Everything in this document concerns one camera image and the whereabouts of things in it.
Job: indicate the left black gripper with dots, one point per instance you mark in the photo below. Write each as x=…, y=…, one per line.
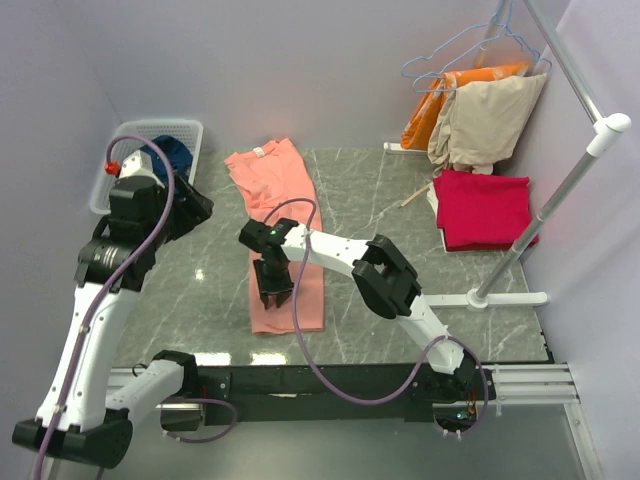
x=195, y=208

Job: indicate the blue t-shirt in basket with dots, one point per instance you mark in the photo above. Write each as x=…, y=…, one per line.
x=176, y=152

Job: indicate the orange hanging garment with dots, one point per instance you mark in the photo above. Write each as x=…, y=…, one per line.
x=417, y=133

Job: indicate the white garment under red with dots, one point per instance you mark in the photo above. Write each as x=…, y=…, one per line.
x=432, y=197

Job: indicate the white metal clothes rack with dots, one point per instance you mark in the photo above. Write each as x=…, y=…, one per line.
x=585, y=259

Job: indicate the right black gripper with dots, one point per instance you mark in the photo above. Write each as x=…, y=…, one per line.
x=283, y=288

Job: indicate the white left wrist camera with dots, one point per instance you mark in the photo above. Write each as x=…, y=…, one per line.
x=138, y=163

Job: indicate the blue wire hanger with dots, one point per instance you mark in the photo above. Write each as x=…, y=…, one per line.
x=504, y=10
x=498, y=32

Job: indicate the beige hanging garment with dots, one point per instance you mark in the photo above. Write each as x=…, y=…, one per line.
x=480, y=123

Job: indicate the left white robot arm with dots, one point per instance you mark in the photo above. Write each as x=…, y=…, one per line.
x=79, y=420

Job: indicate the pink t-shirt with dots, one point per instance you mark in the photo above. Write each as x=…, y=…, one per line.
x=274, y=183

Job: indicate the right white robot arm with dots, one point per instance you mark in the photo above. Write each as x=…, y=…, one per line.
x=385, y=279

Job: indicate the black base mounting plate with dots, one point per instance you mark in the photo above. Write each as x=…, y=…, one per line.
x=294, y=393

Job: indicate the red folded t-shirt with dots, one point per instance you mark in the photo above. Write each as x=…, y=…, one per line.
x=481, y=212

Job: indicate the aluminium rail frame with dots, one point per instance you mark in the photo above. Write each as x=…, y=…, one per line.
x=548, y=384

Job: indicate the white plastic laundry basket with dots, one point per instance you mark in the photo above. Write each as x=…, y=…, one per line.
x=189, y=132

